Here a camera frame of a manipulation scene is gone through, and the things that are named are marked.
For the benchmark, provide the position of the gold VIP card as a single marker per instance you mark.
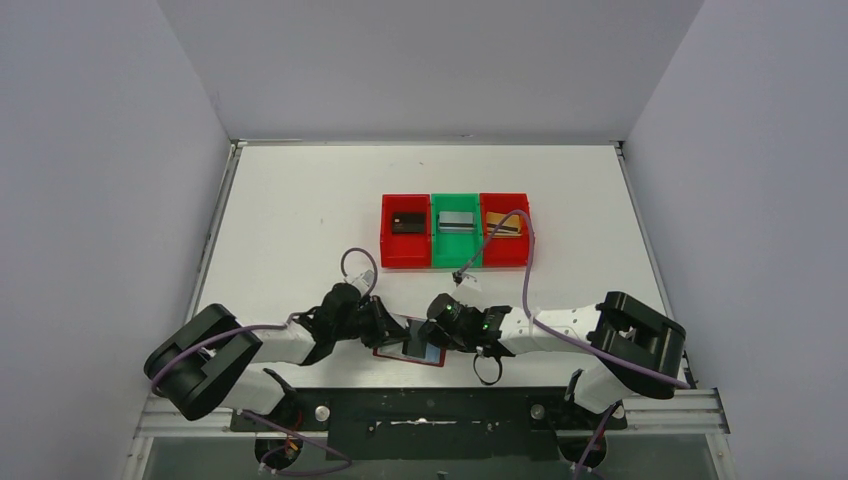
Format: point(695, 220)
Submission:
point(507, 222)

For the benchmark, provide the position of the right red bin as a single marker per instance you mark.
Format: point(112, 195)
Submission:
point(506, 252)

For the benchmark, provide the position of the green middle bin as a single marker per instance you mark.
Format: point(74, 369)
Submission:
point(452, 249)

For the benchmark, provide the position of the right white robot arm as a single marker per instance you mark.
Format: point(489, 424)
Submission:
point(638, 349)

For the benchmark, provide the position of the gold credit card in bin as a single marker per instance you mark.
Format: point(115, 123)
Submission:
point(513, 232)

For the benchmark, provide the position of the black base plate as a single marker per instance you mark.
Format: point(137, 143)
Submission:
point(443, 423)

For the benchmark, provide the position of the silver credit card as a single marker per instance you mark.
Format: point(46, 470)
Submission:
point(455, 221)

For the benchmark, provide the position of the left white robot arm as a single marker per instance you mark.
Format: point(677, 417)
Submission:
point(215, 361)

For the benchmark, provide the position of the red bin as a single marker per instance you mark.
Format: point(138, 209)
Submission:
point(506, 252)
point(405, 251)

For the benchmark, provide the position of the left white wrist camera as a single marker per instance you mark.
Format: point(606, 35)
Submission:
point(364, 282)

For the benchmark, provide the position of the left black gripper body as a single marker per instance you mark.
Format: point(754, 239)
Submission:
point(383, 323)

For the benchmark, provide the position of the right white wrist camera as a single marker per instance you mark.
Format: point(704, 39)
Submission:
point(468, 291)

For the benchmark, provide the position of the left red bin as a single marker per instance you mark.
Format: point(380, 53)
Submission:
point(405, 251)

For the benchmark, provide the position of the black VIP card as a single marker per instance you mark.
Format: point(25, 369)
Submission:
point(416, 346)

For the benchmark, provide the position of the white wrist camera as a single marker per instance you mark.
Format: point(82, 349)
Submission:
point(468, 291)
point(364, 282)

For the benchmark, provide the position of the red leather card holder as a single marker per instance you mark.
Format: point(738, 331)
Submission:
point(435, 355)

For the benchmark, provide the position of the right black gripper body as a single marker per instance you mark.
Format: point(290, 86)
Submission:
point(454, 338)

